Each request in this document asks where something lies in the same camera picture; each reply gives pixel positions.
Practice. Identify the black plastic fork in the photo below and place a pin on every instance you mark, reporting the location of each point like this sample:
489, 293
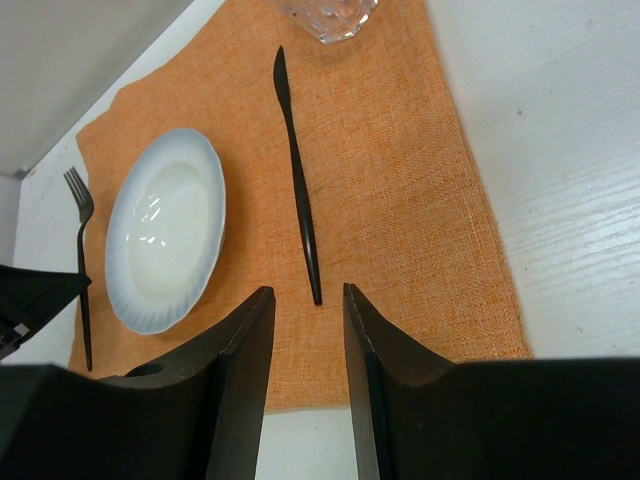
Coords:
85, 204

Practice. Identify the orange cloth napkin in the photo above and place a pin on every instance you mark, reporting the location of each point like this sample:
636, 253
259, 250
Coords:
397, 202

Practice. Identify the black plastic knife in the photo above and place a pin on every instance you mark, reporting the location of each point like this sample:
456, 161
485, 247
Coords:
301, 195

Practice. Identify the clear plastic cup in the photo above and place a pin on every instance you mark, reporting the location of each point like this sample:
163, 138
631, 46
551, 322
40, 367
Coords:
329, 21

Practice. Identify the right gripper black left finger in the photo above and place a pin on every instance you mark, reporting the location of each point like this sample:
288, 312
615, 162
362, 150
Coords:
197, 411

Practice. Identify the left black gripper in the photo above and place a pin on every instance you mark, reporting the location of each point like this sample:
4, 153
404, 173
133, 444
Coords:
30, 299

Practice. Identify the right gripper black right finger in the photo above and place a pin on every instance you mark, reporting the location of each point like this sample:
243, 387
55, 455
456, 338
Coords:
380, 357

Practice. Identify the clear plastic plate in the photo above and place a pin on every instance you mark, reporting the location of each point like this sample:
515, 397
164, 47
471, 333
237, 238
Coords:
166, 232

